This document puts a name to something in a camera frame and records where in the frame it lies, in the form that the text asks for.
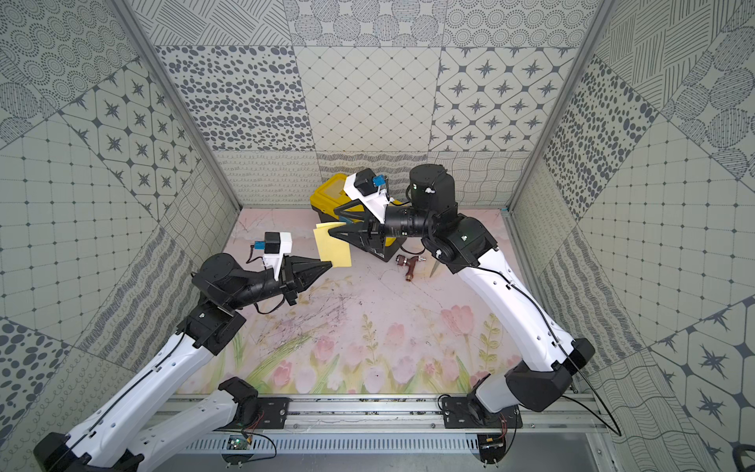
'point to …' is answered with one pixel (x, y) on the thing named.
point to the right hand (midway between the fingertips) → (337, 222)
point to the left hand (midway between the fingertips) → (326, 256)
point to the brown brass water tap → (402, 261)
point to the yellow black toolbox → (326, 191)
